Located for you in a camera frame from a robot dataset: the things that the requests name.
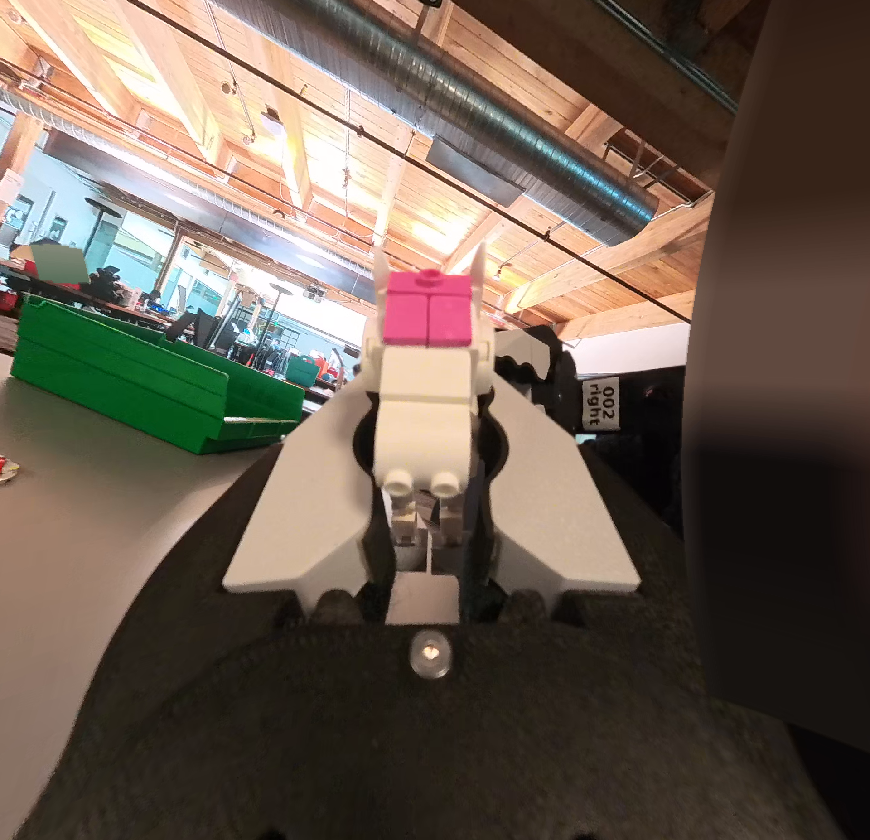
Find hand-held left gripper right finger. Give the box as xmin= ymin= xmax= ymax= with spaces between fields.
xmin=469 ymin=371 xmax=644 ymax=620

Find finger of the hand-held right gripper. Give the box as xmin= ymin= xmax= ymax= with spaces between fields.
xmin=494 ymin=329 xmax=549 ymax=401

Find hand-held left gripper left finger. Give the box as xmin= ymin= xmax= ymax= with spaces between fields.
xmin=222 ymin=372 xmax=396 ymax=618

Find white lego unicorn model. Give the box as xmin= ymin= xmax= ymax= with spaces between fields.
xmin=363 ymin=242 xmax=497 ymax=572

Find green plastic bin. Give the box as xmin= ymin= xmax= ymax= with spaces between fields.
xmin=10 ymin=295 xmax=307 ymax=455

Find black ceiling heater panel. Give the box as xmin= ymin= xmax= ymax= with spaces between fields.
xmin=427 ymin=135 xmax=527 ymax=209

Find black robot device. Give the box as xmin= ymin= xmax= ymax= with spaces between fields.
xmin=88 ymin=266 xmax=129 ymax=304

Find black floor lamp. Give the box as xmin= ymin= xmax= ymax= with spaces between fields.
xmin=83 ymin=198 xmax=125 ymax=270

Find metal ventilation duct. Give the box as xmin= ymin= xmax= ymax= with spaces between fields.
xmin=156 ymin=0 xmax=660 ymax=246

